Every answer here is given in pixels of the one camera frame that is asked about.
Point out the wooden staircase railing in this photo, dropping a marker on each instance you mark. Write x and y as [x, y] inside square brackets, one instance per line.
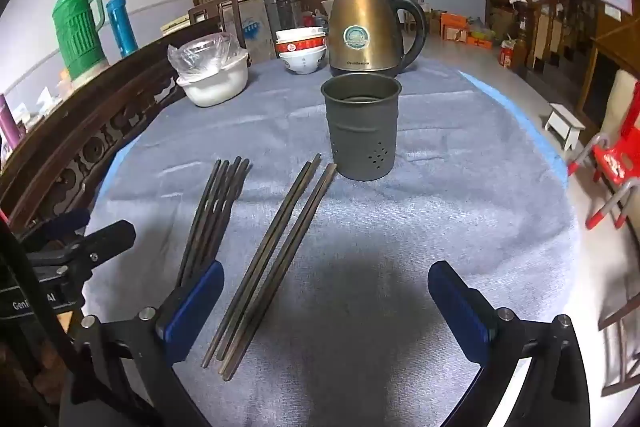
[521, 42]

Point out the green thermos flask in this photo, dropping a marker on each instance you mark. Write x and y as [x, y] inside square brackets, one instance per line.
[75, 32]

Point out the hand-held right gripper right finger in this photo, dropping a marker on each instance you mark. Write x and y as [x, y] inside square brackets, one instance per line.
[457, 307]

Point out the plain white bowl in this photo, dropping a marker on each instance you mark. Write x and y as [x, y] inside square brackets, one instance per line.
[300, 34]

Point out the white plastic basin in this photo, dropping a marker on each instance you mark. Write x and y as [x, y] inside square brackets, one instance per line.
[215, 89]

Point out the small white stool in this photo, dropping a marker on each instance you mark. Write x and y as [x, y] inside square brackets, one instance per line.
[565, 117]

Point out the dark wooden chair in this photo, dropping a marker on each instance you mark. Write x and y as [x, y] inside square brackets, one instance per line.
[212, 3]

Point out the red plastic child chair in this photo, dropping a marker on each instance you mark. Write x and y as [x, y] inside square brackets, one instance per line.
[615, 157]

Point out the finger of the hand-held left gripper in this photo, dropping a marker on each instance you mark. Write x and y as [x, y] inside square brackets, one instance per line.
[112, 234]
[70, 222]

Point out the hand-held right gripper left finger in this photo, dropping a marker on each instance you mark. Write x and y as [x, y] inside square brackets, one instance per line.
[195, 307]

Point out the purple bottle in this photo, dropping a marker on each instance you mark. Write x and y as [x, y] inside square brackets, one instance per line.
[7, 127]

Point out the orange cardboard box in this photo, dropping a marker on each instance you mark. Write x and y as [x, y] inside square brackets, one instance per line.
[452, 27]

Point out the blue tablecloth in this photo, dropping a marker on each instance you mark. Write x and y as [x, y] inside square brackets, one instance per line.
[525, 122]

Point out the blue thermos bottle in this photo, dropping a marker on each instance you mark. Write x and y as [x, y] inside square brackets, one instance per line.
[121, 27]

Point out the clear plastic bag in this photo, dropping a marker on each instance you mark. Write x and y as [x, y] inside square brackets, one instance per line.
[200, 54]

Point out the grey tablecloth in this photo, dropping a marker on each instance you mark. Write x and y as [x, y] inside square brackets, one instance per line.
[400, 217]

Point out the grey metal chopstick holder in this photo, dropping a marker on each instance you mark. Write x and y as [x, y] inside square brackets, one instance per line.
[360, 132]

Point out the brass electric kettle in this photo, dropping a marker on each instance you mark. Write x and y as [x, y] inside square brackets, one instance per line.
[360, 22]

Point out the carved wooden bench back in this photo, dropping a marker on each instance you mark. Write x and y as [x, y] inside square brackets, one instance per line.
[100, 117]

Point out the red banded white bowl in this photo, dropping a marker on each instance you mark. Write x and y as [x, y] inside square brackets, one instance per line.
[300, 47]

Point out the white chest freezer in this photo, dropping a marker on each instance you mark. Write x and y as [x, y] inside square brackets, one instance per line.
[252, 27]

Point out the stacked red white bowls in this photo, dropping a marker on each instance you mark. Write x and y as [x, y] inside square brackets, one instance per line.
[305, 62]

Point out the red and white bag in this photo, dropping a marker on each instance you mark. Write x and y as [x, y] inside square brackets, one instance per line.
[508, 54]

